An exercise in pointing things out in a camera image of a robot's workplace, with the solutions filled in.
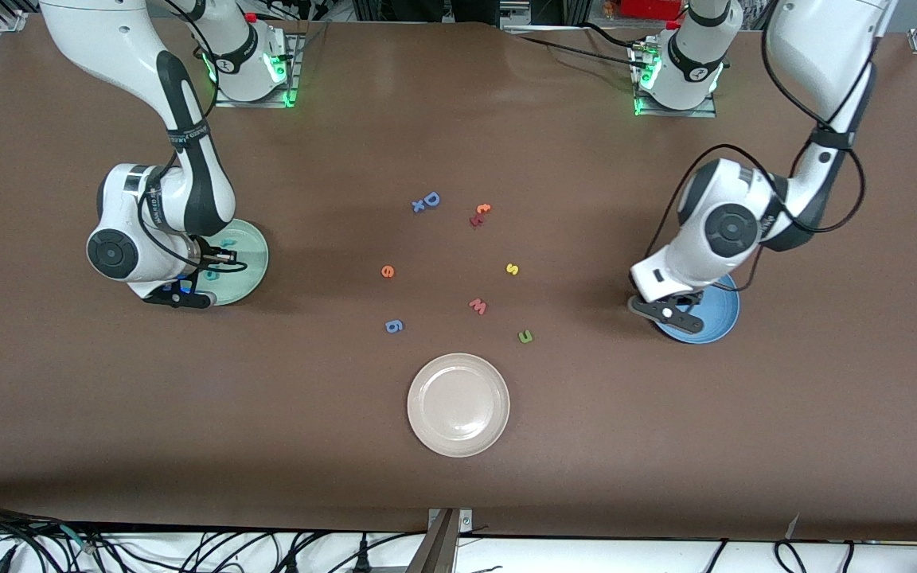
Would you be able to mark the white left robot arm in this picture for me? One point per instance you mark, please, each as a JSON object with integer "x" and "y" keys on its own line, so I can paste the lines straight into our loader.
{"x": 817, "y": 48}

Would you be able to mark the teal foam letter p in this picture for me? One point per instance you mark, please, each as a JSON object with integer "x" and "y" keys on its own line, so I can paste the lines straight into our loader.
{"x": 210, "y": 275}

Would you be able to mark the blue round plate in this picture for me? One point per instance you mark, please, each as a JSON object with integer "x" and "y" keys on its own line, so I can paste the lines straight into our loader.
{"x": 721, "y": 314}

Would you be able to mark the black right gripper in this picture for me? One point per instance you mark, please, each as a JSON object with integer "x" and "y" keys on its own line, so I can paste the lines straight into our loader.
{"x": 205, "y": 266}

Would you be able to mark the green foam letter n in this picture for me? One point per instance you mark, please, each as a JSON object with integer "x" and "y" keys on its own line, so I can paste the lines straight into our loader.
{"x": 525, "y": 333}

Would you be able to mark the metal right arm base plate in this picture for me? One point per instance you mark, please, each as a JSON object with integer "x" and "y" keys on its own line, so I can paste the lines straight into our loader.
{"x": 255, "y": 103}

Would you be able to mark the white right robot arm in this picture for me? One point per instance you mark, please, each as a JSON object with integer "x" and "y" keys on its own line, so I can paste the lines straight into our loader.
{"x": 100, "y": 32}

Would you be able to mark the pale green round plate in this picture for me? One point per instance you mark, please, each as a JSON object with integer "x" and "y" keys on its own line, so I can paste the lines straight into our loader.
{"x": 251, "y": 270}

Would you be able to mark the metal table edge bracket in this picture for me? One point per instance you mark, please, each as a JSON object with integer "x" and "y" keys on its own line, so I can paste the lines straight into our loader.
{"x": 442, "y": 549}

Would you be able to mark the red box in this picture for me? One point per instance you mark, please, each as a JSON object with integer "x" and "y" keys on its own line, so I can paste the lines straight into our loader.
{"x": 649, "y": 8}

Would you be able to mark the black power plug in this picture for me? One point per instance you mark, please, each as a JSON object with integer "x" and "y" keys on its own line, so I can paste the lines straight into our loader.
{"x": 362, "y": 557}

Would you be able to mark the pink-red foam letter w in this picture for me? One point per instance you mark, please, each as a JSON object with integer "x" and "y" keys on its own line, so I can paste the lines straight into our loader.
{"x": 478, "y": 306}

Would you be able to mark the blue foam letter D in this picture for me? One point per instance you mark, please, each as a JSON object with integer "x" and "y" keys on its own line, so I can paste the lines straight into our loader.
{"x": 427, "y": 198}

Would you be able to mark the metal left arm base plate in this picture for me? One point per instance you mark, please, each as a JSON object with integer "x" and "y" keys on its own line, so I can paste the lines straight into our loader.
{"x": 677, "y": 113}

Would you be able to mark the white paper tag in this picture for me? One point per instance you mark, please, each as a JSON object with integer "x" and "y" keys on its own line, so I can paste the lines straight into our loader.
{"x": 793, "y": 527}

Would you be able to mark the blue foam letter g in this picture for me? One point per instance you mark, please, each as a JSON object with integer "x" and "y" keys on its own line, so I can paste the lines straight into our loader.
{"x": 394, "y": 325}

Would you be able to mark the beige round plate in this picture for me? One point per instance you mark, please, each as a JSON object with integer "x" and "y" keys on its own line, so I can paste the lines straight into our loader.
{"x": 458, "y": 406}

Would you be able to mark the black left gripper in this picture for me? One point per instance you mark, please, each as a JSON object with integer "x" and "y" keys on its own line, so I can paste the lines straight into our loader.
{"x": 695, "y": 299}

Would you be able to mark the dark red foam letter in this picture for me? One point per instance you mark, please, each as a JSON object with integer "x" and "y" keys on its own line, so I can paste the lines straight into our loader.
{"x": 475, "y": 220}

